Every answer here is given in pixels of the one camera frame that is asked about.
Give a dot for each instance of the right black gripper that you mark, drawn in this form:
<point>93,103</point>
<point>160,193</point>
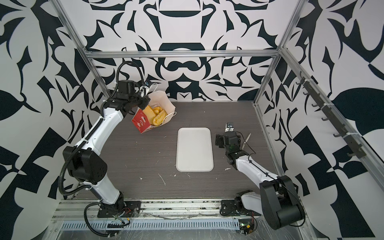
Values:
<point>221,138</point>

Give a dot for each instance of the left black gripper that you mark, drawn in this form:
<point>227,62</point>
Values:
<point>146,100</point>

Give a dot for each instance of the red white paper bag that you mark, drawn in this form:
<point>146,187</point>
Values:
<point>158,98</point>

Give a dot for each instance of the long yellow fake bread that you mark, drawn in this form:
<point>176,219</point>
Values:
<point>149,114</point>

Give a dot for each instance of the orange fake croissant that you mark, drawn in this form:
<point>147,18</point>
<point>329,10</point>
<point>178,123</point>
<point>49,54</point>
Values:
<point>157,110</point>

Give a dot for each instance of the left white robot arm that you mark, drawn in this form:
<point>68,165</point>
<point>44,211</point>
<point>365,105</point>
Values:
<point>83,167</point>

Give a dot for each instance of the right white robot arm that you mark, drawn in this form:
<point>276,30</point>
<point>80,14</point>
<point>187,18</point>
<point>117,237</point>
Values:
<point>278,200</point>

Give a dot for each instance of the yellow fake bread roll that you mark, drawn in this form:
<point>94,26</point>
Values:
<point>159,118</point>

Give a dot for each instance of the white rectangular tray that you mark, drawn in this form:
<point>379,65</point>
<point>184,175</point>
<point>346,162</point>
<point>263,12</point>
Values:
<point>194,150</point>

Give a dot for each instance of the small electronics board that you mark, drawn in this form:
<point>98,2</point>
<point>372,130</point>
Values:
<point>247,226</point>

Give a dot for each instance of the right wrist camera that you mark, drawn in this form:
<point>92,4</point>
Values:
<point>229,127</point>

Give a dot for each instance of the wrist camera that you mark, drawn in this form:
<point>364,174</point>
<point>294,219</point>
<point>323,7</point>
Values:
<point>146,85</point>
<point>229,127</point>

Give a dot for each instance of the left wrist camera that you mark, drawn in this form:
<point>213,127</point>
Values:
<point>146,85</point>

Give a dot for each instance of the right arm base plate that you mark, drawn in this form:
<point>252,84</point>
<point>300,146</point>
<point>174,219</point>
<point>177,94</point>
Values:
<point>229,208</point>

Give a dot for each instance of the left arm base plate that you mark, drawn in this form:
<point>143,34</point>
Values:
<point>127,209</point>

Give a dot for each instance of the grey wall hook rack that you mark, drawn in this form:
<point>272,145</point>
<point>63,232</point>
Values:
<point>333,115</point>

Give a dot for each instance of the aluminium cage frame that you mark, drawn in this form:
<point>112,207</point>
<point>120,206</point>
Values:
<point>371,161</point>

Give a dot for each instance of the white slotted cable duct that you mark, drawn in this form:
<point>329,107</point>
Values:
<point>188,224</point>

